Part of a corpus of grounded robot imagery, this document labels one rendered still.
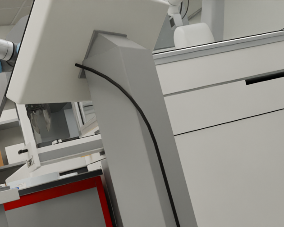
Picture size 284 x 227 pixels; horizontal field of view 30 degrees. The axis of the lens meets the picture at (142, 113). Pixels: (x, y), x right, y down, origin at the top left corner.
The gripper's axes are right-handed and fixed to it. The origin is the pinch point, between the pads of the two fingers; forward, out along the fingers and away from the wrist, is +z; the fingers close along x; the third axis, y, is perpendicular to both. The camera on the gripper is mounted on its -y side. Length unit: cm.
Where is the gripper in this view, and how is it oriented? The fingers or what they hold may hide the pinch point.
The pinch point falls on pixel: (43, 129)
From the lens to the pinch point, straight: 229.3
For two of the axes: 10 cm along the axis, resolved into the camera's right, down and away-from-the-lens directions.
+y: -0.2, -0.8, -10.0
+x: 9.6, -2.7, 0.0
